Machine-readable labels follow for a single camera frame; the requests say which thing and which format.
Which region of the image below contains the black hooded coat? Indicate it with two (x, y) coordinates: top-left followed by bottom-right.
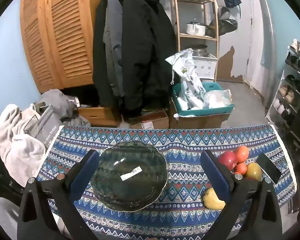
(121, 0), (178, 118)

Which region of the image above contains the white shoe rack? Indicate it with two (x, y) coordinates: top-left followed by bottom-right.
(265, 45), (300, 145)

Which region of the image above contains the yellow apple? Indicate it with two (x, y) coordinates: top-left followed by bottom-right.
(245, 162), (262, 181)

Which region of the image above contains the grey clothing pile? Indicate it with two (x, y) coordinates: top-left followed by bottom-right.
(34, 89), (92, 128)

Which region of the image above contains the clear plastic bag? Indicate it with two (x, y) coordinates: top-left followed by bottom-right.
(203, 89), (232, 109)

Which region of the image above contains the grey hanging bag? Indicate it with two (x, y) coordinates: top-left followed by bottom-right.
(206, 6), (238, 37)

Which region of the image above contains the white cooking pot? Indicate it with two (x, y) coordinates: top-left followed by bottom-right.
(186, 21), (207, 36)

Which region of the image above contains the wooden shelf rack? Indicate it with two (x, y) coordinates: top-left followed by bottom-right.
(171, 0), (220, 80)

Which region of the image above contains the printed white sack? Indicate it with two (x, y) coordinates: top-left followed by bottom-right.
(165, 49), (207, 110)

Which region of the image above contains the teal plastic crate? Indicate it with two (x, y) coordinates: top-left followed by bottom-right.
(172, 81), (235, 117)

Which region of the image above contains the labelled cardboard box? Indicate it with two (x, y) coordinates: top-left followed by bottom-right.
(129, 110), (170, 130)

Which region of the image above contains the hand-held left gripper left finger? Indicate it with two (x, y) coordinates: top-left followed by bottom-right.
(17, 149), (100, 240)

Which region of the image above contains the light wooden drawer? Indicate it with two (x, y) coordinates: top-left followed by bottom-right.
(77, 106), (123, 127)

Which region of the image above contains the large cardboard box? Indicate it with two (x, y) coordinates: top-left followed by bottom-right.
(169, 100), (232, 130)

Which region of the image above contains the white patterned box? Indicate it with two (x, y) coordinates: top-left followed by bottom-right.
(192, 54), (218, 79)

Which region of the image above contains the white door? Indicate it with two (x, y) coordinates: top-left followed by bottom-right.
(242, 0), (275, 100)

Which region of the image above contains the dark coat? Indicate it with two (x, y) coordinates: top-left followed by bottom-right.
(92, 0), (110, 105)

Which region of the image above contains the white fleece blanket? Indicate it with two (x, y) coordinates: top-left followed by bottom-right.
(0, 104), (46, 187)

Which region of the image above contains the large red apple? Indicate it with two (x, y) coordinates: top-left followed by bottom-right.
(218, 151), (237, 172)

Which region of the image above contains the steel pot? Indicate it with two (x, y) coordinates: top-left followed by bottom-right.
(191, 44), (208, 57)

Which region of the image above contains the dark glass bowl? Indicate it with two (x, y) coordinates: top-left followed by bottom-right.
(90, 141), (168, 212)

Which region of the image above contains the wooden louvered wardrobe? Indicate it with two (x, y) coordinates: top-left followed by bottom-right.
(20, 0), (105, 94)

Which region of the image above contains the grey fabric storage bag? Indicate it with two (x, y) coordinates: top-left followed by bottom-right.
(25, 102), (64, 149)

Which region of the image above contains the black smartphone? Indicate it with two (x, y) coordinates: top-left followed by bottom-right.
(256, 153), (282, 185)

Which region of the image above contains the grey jacket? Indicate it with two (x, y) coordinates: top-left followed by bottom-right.
(102, 0), (124, 98)

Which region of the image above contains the blue patterned tablecloth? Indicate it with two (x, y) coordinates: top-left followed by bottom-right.
(37, 124), (297, 240)

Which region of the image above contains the orange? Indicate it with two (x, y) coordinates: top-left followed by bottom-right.
(234, 163), (248, 175)
(234, 145), (250, 163)

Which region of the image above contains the group of shoes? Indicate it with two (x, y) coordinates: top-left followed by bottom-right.
(271, 39), (300, 130)

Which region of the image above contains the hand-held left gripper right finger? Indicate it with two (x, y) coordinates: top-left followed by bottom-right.
(200, 150), (283, 240)

